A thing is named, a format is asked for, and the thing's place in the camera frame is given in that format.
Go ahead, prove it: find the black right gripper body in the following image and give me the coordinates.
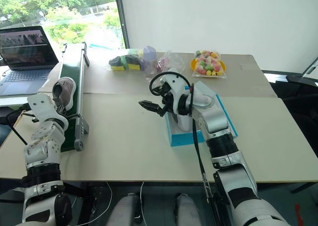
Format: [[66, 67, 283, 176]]
[[157, 83, 179, 118]]

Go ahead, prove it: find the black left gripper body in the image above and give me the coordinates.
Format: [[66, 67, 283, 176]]
[[54, 103, 67, 116]]

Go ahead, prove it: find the grey shoe with white sole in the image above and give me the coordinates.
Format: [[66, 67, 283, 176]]
[[51, 76, 78, 111]]

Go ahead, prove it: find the blue and white shoebox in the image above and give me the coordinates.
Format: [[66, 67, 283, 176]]
[[164, 80, 239, 148]]

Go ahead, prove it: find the clear bag with pink items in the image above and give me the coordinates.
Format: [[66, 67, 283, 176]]
[[155, 50, 186, 75]]

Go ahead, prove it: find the yellow sponge with black scourer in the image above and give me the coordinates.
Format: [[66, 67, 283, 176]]
[[126, 54, 143, 72], [108, 56, 128, 73]]

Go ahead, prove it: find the purple clear bottle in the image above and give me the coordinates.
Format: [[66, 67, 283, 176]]
[[141, 45, 158, 75]]

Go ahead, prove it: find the dark blue laptop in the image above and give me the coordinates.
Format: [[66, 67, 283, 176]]
[[0, 25, 60, 98]]

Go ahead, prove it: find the yellow green sponge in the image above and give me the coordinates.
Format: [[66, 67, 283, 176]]
[[127, 49, 144, 59]]

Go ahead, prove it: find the bag of colourful candies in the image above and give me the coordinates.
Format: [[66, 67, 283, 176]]
[[191, 49, 228, 79]]

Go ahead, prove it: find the yellow plate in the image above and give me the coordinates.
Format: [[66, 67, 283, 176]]
[[190, 58, 228, 74]]

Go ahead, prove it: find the grey rounded leg cover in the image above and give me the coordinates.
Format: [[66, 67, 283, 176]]
[[174, 193, 202, 226], [106, 193, 141, 226]]

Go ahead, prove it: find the black flat stand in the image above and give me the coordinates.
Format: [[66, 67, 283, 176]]
[[285, 74, 318, 88]]

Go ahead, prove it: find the silver metal bar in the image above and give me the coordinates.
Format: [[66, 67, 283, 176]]
[[301, 57, 318, 81]]

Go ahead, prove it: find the red object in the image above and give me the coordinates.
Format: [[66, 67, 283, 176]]
[[294, 203, 305, 226]]

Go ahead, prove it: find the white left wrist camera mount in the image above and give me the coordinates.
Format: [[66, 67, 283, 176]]
[[26, 92, 69, 133]]

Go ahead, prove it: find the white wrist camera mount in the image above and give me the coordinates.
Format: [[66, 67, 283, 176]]
[[159, 74, 191, 114], [26, 92, 69, 133]]

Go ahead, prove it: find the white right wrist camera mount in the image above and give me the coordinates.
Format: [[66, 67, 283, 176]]
[[159, 74, 191, 114]]

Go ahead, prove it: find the green conveyor belt silver frame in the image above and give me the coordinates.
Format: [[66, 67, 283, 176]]
[[37, 42, 90, 152]]

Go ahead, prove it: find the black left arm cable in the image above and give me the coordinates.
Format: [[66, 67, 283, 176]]
[[5, 109, 38, 146]]

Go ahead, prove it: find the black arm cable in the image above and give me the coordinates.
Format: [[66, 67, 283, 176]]
[[149, 71, 217, 226], [5, 109, 38, 146]]

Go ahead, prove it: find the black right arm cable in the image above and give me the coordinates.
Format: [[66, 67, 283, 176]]
[[149, 71, 217, 226]]

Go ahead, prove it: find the dark window frame post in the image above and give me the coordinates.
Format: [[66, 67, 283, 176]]
[[113, 0, 131, 49]]

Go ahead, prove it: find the white cable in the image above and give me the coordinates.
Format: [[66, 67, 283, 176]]
[[74, 182, 113, 226], [139, 181, 147, 226]]

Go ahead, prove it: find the black table leg frame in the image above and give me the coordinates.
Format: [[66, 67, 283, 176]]
[[62, 181, 100, 226]]

